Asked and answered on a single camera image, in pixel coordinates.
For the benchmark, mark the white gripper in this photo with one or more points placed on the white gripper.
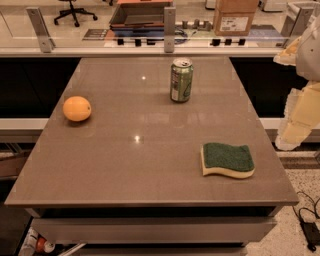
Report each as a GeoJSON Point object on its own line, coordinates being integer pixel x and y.
{"type": "Point", "coordinates": [310, 53]}

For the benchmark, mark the left metal glass bracket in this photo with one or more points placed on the left metal glass bracket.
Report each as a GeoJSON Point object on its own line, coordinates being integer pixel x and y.
{"type": "Point", "coordinates": [46, 44]}

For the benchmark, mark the black office chair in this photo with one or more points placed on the black office chair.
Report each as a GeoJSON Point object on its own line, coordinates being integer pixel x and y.
{"type": "Point", "coordinates": [73, 12]}

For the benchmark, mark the green and yellow sponge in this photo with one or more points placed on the green and yellow sponge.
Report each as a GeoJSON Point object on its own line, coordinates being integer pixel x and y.
{"type": "Point", "coordinates": [227, 160]}

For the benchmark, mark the grey open tray box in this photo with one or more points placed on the grey open tray box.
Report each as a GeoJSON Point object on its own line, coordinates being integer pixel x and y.
{"type": "Point", "coordinates": [139, 13]}

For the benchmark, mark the black power adapter with cable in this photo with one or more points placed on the black power adapter with cable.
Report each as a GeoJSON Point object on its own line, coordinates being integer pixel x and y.
{"type": "Point", "coordinates": [308, 215]}

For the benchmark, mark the cardboard box with label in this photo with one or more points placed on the cardboard box with label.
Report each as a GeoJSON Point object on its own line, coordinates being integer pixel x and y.
{"type": "Point", "coordinates": [234, 17]}

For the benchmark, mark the green soda can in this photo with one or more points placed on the green soda can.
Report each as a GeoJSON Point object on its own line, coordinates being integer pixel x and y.
{"type": "Point", "coordinates": [181, 79]}

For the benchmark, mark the metal glass bracket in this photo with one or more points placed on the metal glass bracket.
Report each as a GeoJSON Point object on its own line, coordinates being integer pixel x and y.
{"type": "Point", "coordinates": [169, 29]}
{"type": "Point", "coordinates": [295, 24]}
{"type": "Point", "coordinates": [46, 44]}

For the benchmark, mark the middle metal glass bracket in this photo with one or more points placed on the middle metal glass bracket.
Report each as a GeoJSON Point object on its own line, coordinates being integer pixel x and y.
{"type": "Point", "coordinates": [169, 29]}

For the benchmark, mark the bottles under table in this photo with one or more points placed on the bottles under table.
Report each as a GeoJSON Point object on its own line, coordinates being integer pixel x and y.
{"type": "Point", "coordinates": [35, 243]}

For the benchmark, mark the orange fruit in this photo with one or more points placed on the orange fruit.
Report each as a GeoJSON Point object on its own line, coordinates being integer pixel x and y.
{"type": "Point", "coordinates": [77, 109]}

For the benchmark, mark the right metal glass bracket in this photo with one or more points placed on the right metal glass bracket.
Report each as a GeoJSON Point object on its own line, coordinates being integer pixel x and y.
{"type": "Point", "coordinates": [295, 24]}

